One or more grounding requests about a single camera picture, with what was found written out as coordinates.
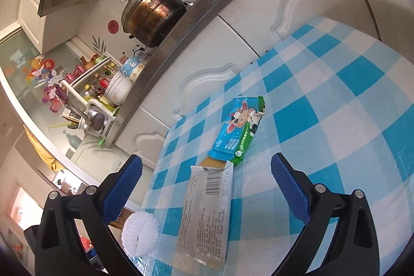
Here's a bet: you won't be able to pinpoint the blue green milk wrapper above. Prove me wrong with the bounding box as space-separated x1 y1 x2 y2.
209 95 266 166

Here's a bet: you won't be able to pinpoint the tan cardboard piece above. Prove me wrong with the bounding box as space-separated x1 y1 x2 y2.
199 156 228 170

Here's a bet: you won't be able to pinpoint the large steel stock pot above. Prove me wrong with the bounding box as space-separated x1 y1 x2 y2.
121 0 195 48

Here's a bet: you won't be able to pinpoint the white dish rack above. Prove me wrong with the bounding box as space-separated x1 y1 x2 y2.
61 51 128 137

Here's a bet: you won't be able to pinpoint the row of seasoning bottles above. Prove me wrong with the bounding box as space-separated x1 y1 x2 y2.
74 53 121 102

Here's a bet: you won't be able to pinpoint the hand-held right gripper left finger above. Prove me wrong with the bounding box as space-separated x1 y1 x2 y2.
34 154 144 276

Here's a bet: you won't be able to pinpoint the white kitchen cabinet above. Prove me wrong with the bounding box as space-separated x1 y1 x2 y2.
107 0 414 180

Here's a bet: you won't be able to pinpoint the stack of white bowls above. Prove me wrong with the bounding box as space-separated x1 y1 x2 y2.
105 72 134 107

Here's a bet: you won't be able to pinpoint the yellow cloth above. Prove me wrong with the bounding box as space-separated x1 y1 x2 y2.
27 130 63 172

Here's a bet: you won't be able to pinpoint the steel ladle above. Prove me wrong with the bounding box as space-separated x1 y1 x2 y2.
79 109 105 135

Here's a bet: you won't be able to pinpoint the white foam fruit net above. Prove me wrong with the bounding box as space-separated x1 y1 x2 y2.
121 211 160 255

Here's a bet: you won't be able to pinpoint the blue cartoon mug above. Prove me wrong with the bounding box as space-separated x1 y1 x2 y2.
120 56 146 79

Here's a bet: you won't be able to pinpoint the flower window stickers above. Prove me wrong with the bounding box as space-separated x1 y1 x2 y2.
24 54 69 106

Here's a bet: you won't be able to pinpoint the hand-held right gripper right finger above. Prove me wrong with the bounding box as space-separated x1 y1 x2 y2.
270 152 380 276

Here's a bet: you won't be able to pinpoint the white grey plastic pouch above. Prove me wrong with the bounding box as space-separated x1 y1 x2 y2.
175 165 234 270

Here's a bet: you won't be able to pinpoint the blue white checkered tablecloth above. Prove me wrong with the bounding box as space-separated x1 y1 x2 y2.
136 16 414 276

